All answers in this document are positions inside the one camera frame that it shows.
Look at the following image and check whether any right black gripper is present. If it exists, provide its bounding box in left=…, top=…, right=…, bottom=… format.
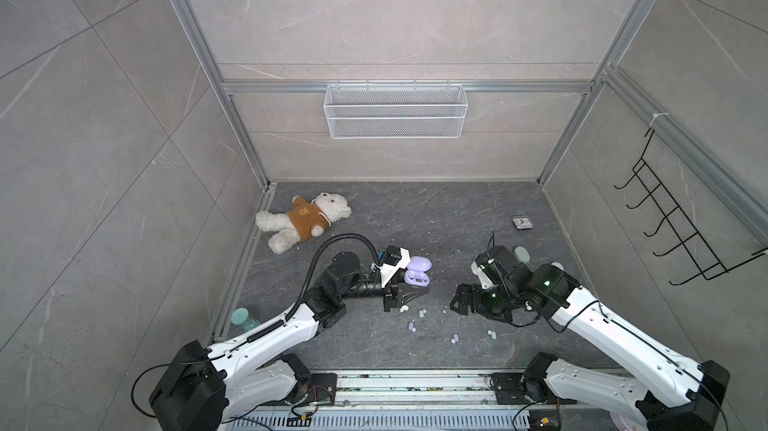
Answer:
left=447, top=283, right=520, bottom=320

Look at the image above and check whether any purple earbud charging case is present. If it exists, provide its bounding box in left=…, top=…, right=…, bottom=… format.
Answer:
left=404, top=256, right=432, bottom=288

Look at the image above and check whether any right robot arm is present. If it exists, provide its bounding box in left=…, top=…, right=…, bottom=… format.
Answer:
left=450, top=245, right=730, bottom=430

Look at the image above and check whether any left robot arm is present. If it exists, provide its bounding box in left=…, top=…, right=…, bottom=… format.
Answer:
left=138, top=233, right=432, bottom=430

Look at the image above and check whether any green earbud charging case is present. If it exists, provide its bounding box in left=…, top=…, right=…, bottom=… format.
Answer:
left=513, top=246, right=531, bottom=264

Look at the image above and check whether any small black square box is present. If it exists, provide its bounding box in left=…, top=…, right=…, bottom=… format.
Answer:
left=512, top=216, right=533, bottom=231

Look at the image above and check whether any white teddy bear brown shirt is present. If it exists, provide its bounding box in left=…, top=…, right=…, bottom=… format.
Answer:
left=255, top=192, right=352, bottom=254

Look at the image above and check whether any teal round disc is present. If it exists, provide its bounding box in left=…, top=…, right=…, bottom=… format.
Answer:
left=230, top=307, right=261, bottom=332

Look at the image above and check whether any pink round alarm clock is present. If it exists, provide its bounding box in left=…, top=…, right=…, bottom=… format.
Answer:
left=610, top=413, right=646, bottom=431

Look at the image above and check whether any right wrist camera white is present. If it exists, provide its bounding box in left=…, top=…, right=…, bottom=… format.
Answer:
left=471, top=261, right=494, bottom=289

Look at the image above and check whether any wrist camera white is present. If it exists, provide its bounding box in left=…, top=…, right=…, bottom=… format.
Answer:
left=471, top=261, right=494, bottom=289
left=380, top=245, right=411, bottom=287

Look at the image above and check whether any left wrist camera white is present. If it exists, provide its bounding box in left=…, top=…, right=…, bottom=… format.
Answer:
left=380, top=245, right=411, bottom=287

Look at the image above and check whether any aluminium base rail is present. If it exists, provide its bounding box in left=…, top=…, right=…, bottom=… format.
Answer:
left=164, top=368, right=661, bottom=431

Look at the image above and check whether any white wire mesh basket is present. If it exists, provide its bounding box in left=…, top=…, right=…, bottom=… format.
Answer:
left=323, top=84, right=469, bottom=140

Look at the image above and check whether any black wall hook rack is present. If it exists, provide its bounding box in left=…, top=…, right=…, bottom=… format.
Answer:
left=613, top=129, right=767, bottom=287

